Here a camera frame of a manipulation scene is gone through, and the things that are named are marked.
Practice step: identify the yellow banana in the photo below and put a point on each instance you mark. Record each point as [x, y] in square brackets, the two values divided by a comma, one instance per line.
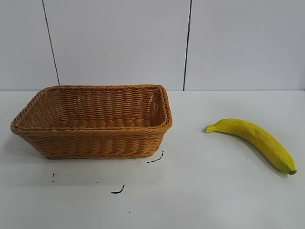
[259, 138]

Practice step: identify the brown woven wicker basket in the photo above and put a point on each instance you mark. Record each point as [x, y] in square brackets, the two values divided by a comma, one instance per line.
[95, 143]

